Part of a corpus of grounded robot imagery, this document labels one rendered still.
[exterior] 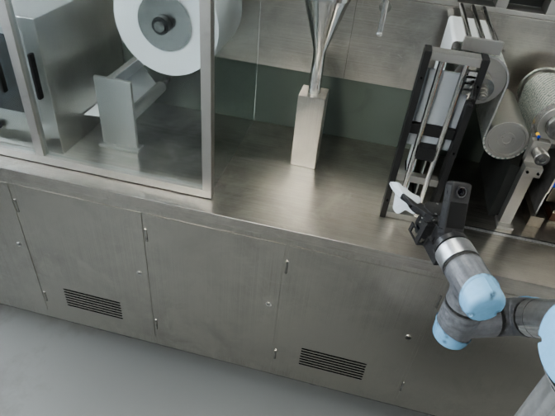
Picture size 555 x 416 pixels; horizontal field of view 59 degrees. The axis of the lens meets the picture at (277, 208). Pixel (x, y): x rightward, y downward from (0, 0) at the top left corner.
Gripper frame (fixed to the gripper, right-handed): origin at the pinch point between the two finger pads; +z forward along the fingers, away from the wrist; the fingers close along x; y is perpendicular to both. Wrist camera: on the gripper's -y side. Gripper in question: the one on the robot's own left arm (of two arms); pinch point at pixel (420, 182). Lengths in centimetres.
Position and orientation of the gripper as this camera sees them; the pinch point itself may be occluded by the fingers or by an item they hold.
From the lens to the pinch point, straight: 116.4
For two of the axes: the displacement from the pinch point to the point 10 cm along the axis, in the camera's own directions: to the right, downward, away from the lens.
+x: 9.7, 0.9, 2.3
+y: -2.2, 7.8, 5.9
